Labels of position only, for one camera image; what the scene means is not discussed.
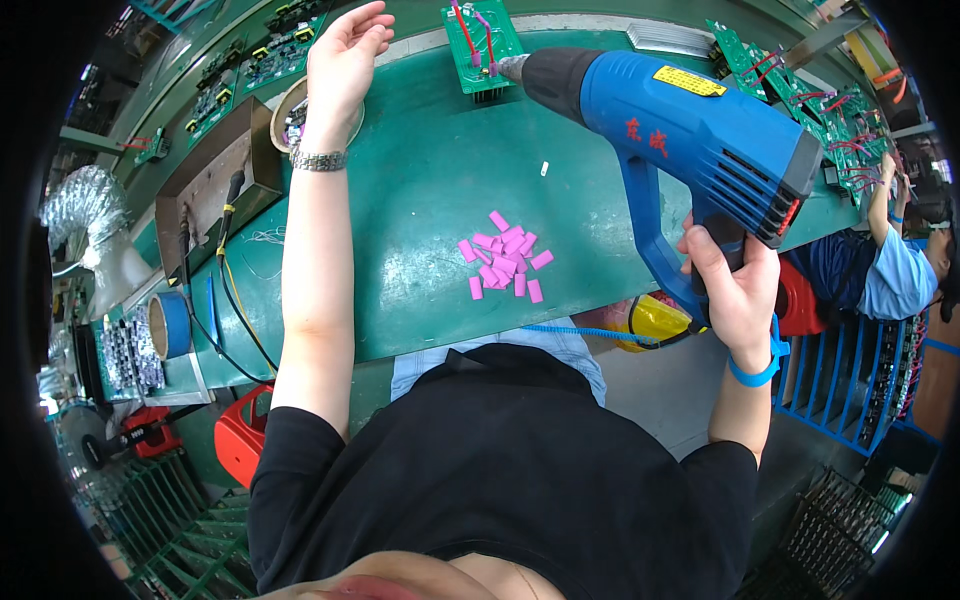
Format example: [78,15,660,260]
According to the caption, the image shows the person's left hand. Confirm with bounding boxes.
[294,0,396,153]

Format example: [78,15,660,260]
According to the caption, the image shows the person's right hand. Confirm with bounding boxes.
[677,222,782,363]

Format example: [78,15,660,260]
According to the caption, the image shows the blue heat gun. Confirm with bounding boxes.
[498,46,825,331]

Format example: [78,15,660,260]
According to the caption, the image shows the row of green circuit boards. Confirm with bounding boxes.
[118,0,331,169]

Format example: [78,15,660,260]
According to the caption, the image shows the round dish of parts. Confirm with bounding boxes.
[269,75,367,156]

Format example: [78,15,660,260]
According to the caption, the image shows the silver metal wristwatch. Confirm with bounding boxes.
[289,147,351,173]

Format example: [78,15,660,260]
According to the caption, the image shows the brown metal box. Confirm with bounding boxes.
[154,96,285,288]

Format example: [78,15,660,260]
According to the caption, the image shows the pile of pink tube pieces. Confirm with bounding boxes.
[456,210,556,305]

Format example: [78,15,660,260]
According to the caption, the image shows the silver finned heat sink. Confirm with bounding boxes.
[625,20,715,60]

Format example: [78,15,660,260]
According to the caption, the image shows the blue tape roll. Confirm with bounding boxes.
[146,290,194,362]

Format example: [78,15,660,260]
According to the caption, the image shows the person's legs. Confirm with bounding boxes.
[390,327,608,411]

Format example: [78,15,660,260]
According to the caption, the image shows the tray of metal components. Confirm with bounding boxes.
[93,303,168,400]

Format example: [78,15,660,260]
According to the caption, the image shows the red plastic stool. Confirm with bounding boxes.
[213,383,276,491]
[772,255,828,339]

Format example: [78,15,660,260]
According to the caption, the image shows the person's body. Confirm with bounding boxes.
[247,330,760,600]

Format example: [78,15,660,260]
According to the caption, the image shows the black floor fan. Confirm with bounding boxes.
[54,403,115,475]

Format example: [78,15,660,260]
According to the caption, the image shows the green metal racks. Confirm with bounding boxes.
[73,448,258,600]

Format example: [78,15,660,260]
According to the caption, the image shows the blue rack of boards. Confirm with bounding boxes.
[771,310,943,459]

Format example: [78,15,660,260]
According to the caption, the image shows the green circuit board purple wires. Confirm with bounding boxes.
[440,0,526,105]

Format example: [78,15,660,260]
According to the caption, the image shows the black and yellow cables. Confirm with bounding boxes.
[177,168,280,385]

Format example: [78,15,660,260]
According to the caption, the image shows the silver flexible duct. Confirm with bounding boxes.
[40,164,156,325]

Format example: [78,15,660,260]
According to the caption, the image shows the blue coiled cord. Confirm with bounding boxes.
[522,323,640,347]

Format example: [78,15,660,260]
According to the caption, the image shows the pile of red-wired circuit boards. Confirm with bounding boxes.
[705,18,905,210]

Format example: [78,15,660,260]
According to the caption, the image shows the blue antistatic wrist strap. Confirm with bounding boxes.
[728,313,791,389]

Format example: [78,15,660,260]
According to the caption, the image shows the black wire rack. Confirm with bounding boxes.
[736,466,918,600]

